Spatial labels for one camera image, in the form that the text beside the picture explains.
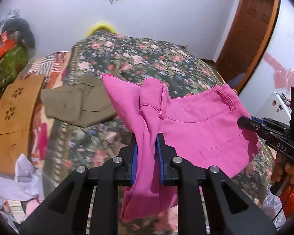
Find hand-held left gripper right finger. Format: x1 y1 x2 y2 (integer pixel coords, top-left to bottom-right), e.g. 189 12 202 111
156 133 277 235

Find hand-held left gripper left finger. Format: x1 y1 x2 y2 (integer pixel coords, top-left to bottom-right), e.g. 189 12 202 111
19 133 139 235

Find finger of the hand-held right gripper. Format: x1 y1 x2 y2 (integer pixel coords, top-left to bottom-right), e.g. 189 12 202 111
237 116 269 136
250 117 285 128

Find pink pants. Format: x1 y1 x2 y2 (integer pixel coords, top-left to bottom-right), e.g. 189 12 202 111
102 73 260 223

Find olive green pants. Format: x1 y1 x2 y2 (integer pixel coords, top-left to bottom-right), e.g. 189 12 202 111
40 74 117 128

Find person's right hand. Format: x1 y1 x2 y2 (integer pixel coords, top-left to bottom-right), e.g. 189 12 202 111
271 153 294 191

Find white suitcase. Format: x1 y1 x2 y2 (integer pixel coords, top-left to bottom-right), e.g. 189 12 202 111
259 91 293 126

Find white heart-print wardrobe door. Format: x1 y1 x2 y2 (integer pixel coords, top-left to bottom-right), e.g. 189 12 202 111
238 0 294 118

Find clear plastic bag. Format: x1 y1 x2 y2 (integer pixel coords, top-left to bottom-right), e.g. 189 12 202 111
262 190 288 226

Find brown wooden door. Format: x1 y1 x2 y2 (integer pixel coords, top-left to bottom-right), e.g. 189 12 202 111
215 0 281 95

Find pink printed bedsheet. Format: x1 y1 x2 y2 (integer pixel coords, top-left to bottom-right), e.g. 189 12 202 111
30 103 52 162

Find floral blanket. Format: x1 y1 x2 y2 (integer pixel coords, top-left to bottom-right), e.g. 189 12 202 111
31 31 276 235

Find white cloth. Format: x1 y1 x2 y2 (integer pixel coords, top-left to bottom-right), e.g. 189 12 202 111
0 153 46 202

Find wooden lap desk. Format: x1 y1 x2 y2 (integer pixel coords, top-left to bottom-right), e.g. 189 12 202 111
0 74 46 175

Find striped cloth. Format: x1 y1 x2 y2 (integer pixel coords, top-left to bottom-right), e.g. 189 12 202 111
27 51 70 75

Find green patterned bag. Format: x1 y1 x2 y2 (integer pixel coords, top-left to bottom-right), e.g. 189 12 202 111
0 45 30 91

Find grey plush pillow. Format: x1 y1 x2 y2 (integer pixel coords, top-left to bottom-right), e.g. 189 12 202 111
4 18 36 48

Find orange box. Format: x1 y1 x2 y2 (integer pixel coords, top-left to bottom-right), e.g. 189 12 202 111
0 39 16 59

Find pile of clothes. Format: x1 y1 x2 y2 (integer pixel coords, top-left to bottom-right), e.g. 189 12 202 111
0 8 20 45

